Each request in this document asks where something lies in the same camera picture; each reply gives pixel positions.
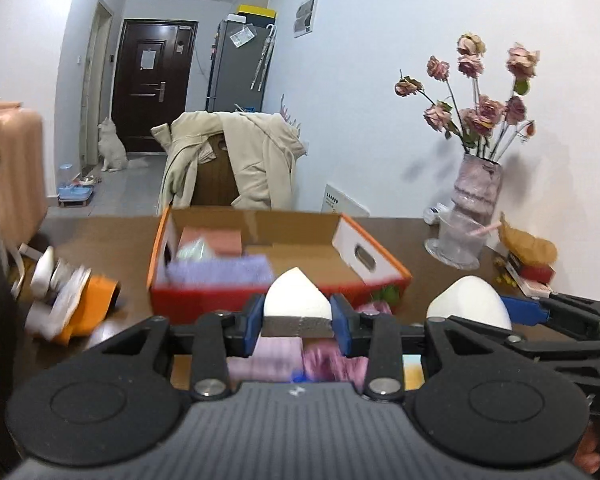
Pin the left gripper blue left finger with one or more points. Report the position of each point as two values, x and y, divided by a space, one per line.
251 325

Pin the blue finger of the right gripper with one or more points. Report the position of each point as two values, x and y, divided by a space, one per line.
524 311

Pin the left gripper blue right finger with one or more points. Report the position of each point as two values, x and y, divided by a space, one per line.
346 327

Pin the light purple plush toy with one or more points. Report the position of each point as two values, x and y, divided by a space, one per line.
272 360

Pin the purple satin scrunchie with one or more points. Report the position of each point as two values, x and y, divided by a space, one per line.
324 362

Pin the white round foam sponge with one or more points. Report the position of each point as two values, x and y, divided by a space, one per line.
293 295

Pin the purple knitted towel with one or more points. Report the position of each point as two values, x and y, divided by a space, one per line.
253 270

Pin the blue tissue packet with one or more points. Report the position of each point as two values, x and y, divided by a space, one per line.
299 377

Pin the pink layered sponge block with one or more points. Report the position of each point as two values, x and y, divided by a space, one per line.
224 243

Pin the iridescent plastic bag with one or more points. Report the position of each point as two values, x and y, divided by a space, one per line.
196 250

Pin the person's right hand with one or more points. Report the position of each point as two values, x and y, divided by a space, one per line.
587 456

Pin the red and white boxes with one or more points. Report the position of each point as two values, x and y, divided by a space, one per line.
532 281

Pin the green pleated round object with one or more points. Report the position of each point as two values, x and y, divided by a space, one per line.
387 293

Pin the red cardboard box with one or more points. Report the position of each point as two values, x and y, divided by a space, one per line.
333 250

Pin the clear plastic cup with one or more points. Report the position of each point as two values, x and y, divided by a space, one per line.
460 240

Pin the pink glass vase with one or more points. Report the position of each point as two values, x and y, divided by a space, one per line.
477 187

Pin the beige coat on chair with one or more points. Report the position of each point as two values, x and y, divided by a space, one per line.
263 150

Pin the orange cloth with tissue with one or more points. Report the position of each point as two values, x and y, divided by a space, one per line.
70 302

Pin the dried pink rose bouquet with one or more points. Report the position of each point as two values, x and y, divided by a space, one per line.
486 127

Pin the blue pet food bowl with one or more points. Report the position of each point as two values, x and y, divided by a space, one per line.
74 189

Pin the white dog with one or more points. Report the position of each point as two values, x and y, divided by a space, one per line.
110 147

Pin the grey refrigerator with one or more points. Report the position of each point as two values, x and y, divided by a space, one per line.
237 64

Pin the dark brown entrance door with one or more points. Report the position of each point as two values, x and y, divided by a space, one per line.
151 79

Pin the pink suitcase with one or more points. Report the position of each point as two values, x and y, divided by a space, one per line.
23 204

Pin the yellow box on refrigerator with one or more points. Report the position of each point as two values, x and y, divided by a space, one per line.
256 10

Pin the white panel against wall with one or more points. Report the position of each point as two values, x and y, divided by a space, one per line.
337 202

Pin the wall picture frame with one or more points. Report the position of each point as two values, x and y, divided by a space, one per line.
304 18

